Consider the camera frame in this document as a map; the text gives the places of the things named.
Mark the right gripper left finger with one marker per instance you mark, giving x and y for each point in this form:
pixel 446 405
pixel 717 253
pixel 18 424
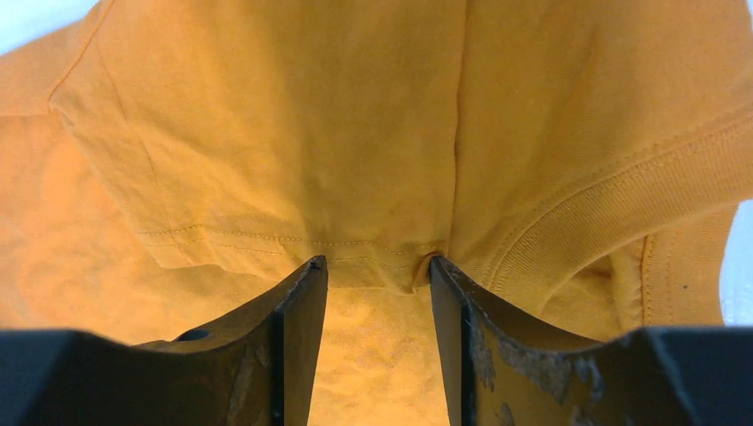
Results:
pixel 255 365

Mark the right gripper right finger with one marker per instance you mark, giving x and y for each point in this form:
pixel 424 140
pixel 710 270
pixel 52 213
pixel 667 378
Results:
pixel 502 366

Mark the yellow t-shirt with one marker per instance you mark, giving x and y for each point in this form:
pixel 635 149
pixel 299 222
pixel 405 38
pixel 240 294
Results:
pixel 165 161

